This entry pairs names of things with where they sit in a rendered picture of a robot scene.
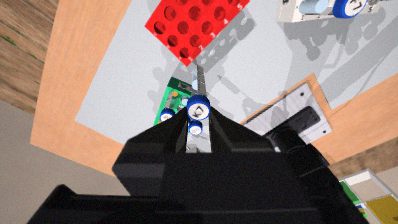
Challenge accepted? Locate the green tube rack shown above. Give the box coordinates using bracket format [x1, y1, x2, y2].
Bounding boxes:
[153, 77, 192, 126]

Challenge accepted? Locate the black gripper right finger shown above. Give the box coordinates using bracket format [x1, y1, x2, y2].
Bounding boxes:
[209, 106, 276, 152]

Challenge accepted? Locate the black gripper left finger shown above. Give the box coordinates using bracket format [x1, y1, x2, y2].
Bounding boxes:
[120, 106, 188, 153]

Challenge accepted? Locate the grey bench mat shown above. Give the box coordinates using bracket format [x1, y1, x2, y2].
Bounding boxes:
[74, 0, 398, 145]

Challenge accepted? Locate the white test tube rack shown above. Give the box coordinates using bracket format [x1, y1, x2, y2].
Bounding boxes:
[276, 0, 381, 22]

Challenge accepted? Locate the red tube rack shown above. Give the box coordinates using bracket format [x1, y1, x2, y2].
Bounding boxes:
[145, 0, 249, 66]

